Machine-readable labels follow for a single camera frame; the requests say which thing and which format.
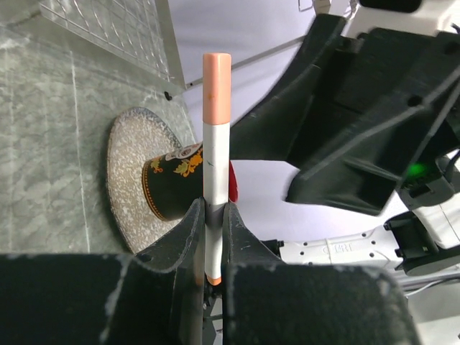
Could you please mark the speckled grey plate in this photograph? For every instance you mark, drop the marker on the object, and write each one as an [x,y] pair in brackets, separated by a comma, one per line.
[136,136]

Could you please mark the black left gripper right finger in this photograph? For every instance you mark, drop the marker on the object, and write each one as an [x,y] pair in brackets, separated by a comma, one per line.
[252,287]

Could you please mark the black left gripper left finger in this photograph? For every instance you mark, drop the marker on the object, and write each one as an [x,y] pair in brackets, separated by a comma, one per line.
[175,296]

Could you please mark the steel dish rack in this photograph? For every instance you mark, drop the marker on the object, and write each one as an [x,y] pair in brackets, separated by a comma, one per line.
[138,32]

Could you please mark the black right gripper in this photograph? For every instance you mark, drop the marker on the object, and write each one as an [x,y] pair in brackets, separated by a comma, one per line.
[360,118]

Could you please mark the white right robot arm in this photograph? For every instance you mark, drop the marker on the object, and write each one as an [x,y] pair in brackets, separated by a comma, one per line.
[424,240]

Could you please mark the black and red mug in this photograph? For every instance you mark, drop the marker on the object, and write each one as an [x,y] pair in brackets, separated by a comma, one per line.
[171,182]

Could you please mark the salmon capped white marker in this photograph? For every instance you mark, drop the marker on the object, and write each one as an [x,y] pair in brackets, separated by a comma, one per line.
[216,130]

